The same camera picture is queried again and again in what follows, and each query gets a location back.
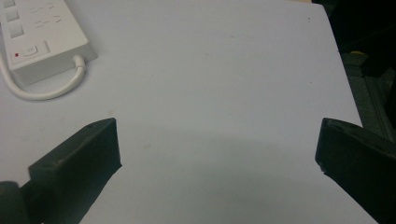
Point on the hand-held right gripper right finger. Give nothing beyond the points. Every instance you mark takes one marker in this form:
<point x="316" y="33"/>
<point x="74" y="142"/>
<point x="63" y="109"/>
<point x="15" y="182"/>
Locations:
<point x="361" y="161"/>

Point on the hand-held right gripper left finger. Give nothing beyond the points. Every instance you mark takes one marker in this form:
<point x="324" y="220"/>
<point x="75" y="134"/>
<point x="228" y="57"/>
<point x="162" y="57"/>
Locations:
<point x="77" y="168"/>

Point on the grey metal stand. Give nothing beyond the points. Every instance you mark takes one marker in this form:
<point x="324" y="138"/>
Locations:
<point x="370" y="93"/>

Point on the white power strip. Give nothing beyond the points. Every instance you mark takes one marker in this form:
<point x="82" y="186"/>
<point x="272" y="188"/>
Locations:
<point x="37" y="34"/>

